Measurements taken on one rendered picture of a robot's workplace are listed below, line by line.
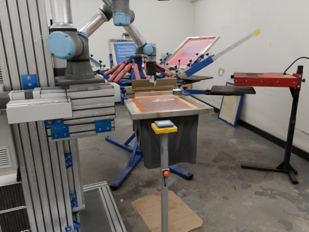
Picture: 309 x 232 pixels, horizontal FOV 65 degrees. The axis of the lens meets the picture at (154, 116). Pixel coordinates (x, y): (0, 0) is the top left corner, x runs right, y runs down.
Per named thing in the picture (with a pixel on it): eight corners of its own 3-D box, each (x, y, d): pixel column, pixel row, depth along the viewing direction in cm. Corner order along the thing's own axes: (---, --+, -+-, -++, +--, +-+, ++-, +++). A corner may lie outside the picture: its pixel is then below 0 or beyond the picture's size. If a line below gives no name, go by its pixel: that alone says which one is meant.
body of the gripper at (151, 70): (145, 75, 214) (145, 61, 211) (155, 74, 216) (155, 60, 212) (147, 76, 207) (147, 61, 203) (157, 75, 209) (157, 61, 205)
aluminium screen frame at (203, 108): (214, 113, 170) (214, 107, 169) (131, 119, 158) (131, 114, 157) (178, 93, 244) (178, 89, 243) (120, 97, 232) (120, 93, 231)
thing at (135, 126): (151, 156, 180) (151, 114, 171) (140, 157, 178) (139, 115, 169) (140, 135, 223) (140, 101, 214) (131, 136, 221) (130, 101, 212)
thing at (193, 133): (198, 164, 189) (200, 111, 177) (141, 171, 179) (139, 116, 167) (196, 162, 192) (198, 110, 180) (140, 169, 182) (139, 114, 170)
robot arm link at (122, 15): (133, 26, 113) (132, 1, 110) (128, 24, 102) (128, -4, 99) (117, 27, 114) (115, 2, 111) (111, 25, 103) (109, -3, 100)
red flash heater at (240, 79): (289, 82, 271) (291, 72, 267) (300, 89, 228) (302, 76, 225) (232, 81, 288) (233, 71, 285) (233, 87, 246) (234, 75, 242)
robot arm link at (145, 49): (116, -8, 166) (157, 49, 188) (112, -5, 176) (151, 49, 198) (104, 2, 165) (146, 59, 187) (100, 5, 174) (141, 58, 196)
